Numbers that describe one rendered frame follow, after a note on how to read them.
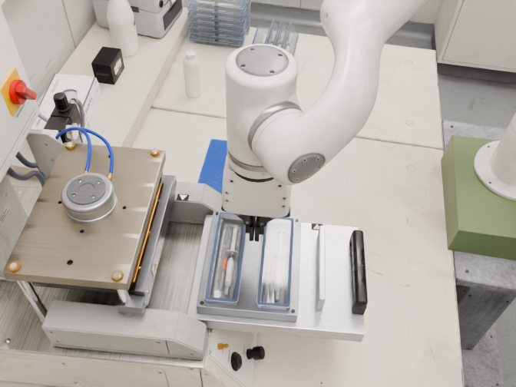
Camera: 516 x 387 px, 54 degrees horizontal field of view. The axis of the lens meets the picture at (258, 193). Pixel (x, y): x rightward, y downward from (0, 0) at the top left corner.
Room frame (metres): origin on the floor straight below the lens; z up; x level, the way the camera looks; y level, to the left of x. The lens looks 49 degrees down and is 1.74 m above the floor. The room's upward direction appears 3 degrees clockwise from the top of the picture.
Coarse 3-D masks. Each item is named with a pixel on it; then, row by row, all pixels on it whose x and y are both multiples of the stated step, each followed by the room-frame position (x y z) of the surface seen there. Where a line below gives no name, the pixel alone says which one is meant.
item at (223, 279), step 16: (224, 224) 0.56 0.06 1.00; (240, 224) 0.56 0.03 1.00; (224, 240) 0.52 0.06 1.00; (240, 240) 0.52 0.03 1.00; (224, 256) 0.49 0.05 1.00; (240, 256) 0.49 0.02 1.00; (224, 272) 0.46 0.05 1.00; (240, 272) 0.46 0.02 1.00; (208, 288) 0.42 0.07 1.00; (224, 288) 0.43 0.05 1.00
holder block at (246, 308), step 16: (208, 240) 0.53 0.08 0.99; (208, 256) 0.49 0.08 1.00; (256, 256) 0.50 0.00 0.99; (256, 272) 0.47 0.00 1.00; (240, 288) 0.43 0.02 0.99; (256, 288) 0.43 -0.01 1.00; (208, 304) 0.40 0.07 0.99; (224, 304) 0.40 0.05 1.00; (240, 304) 0.40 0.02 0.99; (288, 320) 0.39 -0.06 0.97
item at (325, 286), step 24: (312, 240) 0.55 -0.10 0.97; (336, 240) 0.56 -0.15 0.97; (312, 264) 0.50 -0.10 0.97; (336, 264) 0.50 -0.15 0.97; (192, 288) 0.44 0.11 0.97; (312, 288) 0.45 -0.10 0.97; (336, 288) 0.46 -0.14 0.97; (192, 312) 0.40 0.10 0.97; (312, 312) 0.41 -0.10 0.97; (336, 312) 0.41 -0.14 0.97; (312, 336) 0.38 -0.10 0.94; (336, 336) 0.37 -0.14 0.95; (360, 336) 0.37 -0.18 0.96
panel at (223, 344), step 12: (216, 336) 0.39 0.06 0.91; (228, 336) 0.41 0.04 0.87; (240, 336) 0.43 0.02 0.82; (252, 336) 0.45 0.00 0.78; (216, 348) 0.37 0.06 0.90; (228, 348) 0.39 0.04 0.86; (240, 348) 0.41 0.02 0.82; (252, 348) 0.43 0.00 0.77; (216, 360) 0.35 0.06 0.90; (228, 360) 0.36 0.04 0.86; (252, 360) 0.40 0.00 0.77; (228, 372) 0.34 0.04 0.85; (240, 372) 0.36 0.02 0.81; (252, 372) 0.38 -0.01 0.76; (240, 384) 0.34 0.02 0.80; (252, 384) 0.36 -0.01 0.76
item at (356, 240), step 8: (352, 232) 0.55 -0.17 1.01; (360, 232) 0.55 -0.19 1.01; (352, 240) 0.53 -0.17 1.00; (360, 240) 0.53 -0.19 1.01; (352, 248) 0.52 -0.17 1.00; (360, 248) 0.51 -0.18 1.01; (352, 256) 0.50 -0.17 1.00; (360, 256) 0.50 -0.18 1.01; (352, 264) 0.49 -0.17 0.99; (360, 264) 0.48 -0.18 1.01; (352, 272) 0.48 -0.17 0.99; (360, 272) 0.47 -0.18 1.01; (360, 280) 0.45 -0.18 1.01; (360, 288) 0.43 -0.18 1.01; (360, 296) 0.42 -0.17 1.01; (360, 304) 0.41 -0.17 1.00; (352, 312) 0.41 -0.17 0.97; (360, 312) 0.41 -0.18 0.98
